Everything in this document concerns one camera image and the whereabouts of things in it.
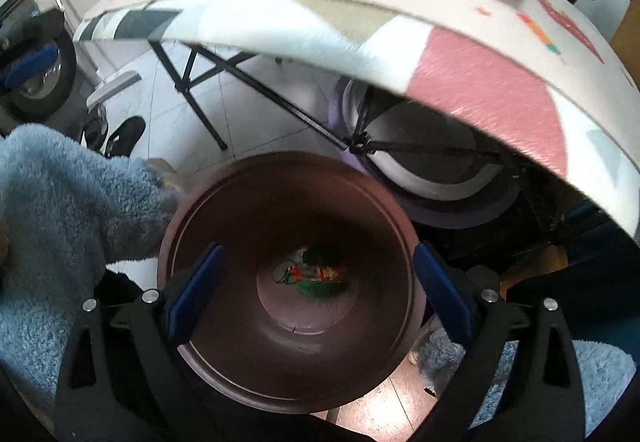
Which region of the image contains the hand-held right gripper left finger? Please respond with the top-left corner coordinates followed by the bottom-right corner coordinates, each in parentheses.
top-left (54, 242), bottom-right (228, 442)

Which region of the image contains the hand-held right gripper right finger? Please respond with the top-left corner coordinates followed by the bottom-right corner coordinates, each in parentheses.
top-left (412, 241), bottom-right (586, 442)

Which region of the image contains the brown round plastic bin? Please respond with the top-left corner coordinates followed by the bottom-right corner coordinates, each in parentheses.
top-left (157, 151), bottom-right (426, 415)

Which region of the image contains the grey white round basin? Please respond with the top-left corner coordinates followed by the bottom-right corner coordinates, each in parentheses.
top-left (345, 79), bottom-right (501, 200)

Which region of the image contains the green snack wrapper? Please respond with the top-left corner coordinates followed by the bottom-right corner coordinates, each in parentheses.
top-left (290, 244), bottom-right (351, 305)

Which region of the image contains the red orange printed wrapper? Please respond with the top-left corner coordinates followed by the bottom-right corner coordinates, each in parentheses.
top-left (272, 262), bottom-right (346, 285)

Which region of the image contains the dark blue cloth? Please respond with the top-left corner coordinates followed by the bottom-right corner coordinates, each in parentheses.
top-left (565, 202), bottom-right (640, 348)

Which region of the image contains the black slipper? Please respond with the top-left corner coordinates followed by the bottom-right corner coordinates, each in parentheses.
top-left (106, 117), bottom-right (147, 157)
top-left (80, 116), bottom-right (108, 153)

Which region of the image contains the black scooter wheel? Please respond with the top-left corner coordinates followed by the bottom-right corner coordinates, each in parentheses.
top-left (0, 0), bottom-right (78, 123)

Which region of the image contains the orange wooden board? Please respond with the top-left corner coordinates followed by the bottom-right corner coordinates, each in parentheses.
top-left (612, 0), bottom-right (640, 87)

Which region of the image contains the black folding table frame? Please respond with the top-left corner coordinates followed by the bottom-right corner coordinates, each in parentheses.
top-left (150, 39), bottom-right (516, 163)

